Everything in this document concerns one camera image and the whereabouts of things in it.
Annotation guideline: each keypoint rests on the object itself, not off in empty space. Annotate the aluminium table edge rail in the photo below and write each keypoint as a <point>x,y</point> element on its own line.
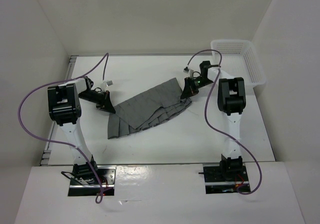
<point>58,106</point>

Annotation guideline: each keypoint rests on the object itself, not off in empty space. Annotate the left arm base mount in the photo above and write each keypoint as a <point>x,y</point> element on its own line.
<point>79,187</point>

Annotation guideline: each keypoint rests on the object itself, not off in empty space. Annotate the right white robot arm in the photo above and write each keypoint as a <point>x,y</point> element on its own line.
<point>231,101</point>

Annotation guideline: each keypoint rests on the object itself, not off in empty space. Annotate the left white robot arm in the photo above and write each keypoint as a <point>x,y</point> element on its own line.
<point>84,164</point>

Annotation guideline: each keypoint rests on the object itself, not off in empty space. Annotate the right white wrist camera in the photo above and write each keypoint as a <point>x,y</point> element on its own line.
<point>188,71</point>

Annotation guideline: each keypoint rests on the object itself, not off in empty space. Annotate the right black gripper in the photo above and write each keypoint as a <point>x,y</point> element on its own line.
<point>189,89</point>

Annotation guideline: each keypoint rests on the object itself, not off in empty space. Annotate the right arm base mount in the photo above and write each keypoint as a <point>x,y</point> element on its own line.
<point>216,182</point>

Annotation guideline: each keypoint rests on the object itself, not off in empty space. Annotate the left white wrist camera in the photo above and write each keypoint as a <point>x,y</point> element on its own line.
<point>105,85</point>

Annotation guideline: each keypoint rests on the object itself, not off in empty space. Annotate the white perforated plastic basket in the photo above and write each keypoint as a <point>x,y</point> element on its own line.
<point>240,59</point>

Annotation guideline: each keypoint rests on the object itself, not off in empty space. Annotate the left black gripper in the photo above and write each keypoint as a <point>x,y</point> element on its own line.
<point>107,105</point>

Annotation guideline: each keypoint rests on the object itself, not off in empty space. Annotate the grey pleated skirt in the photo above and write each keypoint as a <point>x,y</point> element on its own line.
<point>148,109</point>

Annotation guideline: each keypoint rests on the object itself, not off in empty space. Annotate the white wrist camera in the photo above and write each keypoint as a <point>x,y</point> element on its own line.
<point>188,71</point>
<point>105,85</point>

